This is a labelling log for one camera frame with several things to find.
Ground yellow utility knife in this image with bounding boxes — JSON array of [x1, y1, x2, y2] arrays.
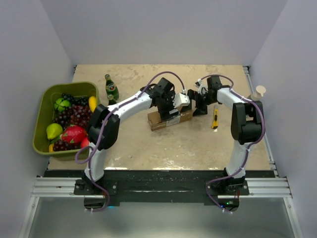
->
[[211, 105, 218, 130]]

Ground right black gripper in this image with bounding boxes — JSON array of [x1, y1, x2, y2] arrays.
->
[[180, 89, 216, 117]]

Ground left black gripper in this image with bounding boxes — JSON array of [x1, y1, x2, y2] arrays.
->
[[157, 91, 180, 121]]

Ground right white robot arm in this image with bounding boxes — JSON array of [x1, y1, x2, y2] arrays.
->
[[187, 74, 265, 195]]

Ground dark black grape bunch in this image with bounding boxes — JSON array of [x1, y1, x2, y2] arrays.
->
[[61, 93, 89, 106]]

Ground olive green plastic bin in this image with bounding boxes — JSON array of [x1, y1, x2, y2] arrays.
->
[[32, 81, 100, 161]]

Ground red dragon fruit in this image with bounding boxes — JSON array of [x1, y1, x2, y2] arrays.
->
[[61, 125, 87, 145]]

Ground red purple grape bunch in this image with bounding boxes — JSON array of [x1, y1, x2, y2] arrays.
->
[[53, 105, 92, 130]]

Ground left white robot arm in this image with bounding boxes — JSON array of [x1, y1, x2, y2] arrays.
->
[[84, 78, 189, 194]]

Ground small red apple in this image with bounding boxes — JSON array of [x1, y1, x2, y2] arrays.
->
[[80, 137, 90, 148]]

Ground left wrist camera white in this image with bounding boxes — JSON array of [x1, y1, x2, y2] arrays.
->
[[172, 93, 190, 109]]

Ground brown cardboard express box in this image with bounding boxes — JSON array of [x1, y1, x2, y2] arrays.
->
[[147, 107, 193, 131]]

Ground beige cup bottle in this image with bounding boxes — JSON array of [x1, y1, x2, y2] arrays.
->
[[251, 85, 266, 101]]

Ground yellow green pear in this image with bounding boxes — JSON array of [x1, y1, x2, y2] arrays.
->
[[46, 123, 63, 140]]

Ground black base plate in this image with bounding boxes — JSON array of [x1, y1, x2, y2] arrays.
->
[[44, 169, 250, 209]]

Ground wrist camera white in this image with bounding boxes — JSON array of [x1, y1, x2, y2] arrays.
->
[[195, 79, 208, 96], [172, 93, 190, 109]]

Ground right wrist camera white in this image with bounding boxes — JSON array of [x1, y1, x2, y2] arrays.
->
[[195, 79, 208, 96]]

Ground green glass bottle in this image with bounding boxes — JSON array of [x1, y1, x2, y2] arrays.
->
[[107, 94, 117, 106], [105, 74, 119, 100]]

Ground yellow lemon fruit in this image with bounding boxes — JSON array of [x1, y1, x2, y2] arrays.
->
[[88, 96, 97, 112]]

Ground lower dark red grapes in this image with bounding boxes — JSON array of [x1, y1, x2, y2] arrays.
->
[[53, 140, 80, 152]]

